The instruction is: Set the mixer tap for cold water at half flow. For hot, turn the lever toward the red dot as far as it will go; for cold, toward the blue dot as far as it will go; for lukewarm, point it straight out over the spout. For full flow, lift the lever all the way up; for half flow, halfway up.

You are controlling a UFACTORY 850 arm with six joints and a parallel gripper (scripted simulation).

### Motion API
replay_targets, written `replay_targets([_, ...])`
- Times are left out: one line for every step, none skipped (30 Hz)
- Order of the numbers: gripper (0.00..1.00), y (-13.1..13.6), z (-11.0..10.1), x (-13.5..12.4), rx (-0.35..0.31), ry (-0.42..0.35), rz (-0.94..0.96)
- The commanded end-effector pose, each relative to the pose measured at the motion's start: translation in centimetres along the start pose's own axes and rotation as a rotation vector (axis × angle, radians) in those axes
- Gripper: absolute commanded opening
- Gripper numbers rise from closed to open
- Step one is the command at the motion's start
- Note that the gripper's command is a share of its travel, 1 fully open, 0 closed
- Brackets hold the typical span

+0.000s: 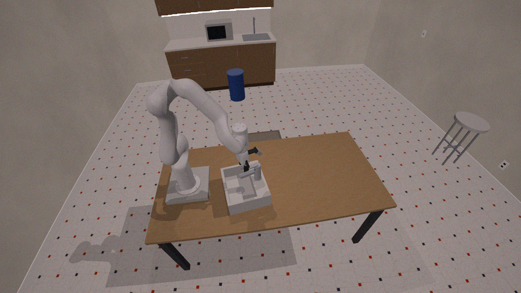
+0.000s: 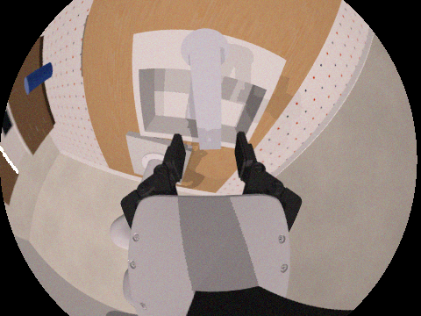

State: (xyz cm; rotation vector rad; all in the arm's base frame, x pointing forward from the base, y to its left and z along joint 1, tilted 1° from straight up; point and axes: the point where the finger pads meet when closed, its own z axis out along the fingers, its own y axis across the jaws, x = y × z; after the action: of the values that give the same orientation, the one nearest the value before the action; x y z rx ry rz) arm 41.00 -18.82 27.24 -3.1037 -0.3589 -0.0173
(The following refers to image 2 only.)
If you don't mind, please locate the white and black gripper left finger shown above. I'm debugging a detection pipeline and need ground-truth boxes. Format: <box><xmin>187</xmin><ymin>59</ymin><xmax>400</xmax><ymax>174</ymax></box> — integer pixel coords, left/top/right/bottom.
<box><xmin>121</xmin><ymin>133</ymin><xmax>186</xmax><ymax>228</ymax></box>

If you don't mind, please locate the grey mixer tap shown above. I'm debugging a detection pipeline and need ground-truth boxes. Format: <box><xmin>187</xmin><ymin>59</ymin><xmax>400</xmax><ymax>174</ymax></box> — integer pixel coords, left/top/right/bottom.
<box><xmin>181</xmin><ymin>28</ymin><xmax>230</xmax><ymax>150</ymax></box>

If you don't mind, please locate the grey sink basin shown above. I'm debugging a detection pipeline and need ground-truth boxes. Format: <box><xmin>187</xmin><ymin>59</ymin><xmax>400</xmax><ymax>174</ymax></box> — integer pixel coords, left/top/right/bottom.
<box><xmin>132</xmin><ymin>30</ymin><xmax>286</xmax><ymax>148</ymax></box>

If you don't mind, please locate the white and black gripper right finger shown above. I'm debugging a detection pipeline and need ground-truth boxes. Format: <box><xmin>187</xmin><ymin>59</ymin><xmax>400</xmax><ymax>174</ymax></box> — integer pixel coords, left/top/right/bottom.
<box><xmin>234</xmin><ymin>132</ymin><xmax>302</xmax><ymax>231</ymax></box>

